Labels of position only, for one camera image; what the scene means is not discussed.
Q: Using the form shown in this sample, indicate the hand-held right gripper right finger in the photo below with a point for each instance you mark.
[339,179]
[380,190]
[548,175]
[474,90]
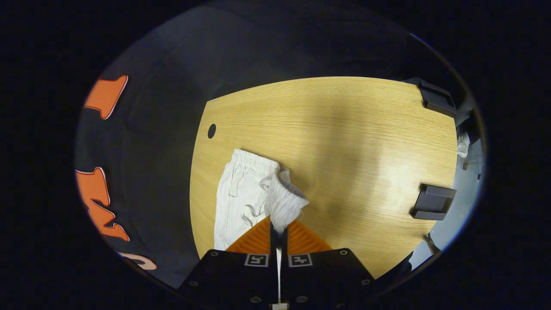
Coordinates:
[323,275]

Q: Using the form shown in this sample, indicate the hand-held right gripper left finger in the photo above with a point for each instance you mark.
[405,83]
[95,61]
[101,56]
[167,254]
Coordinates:
[232,275]

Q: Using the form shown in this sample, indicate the white jeans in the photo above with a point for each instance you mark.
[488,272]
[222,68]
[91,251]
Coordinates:
[241,193]

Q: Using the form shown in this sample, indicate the black table clamp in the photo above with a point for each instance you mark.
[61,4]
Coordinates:
[432,200]
[434,99]

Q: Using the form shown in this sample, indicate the black backdrop cloth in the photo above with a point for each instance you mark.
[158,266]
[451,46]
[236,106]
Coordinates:
[163,150]

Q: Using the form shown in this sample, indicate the white crumpled cloth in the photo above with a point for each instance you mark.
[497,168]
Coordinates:
[463,146]

